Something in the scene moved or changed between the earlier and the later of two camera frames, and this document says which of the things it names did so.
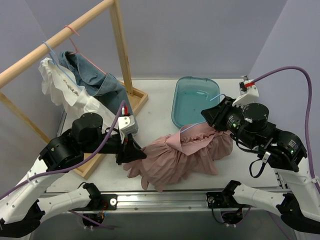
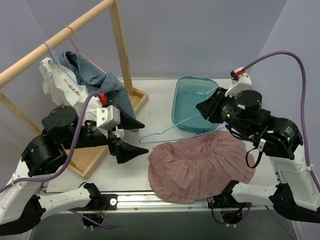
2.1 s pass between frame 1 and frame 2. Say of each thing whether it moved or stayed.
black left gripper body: moved
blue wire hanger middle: stayed
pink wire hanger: stayed
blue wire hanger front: moved
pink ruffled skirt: moved
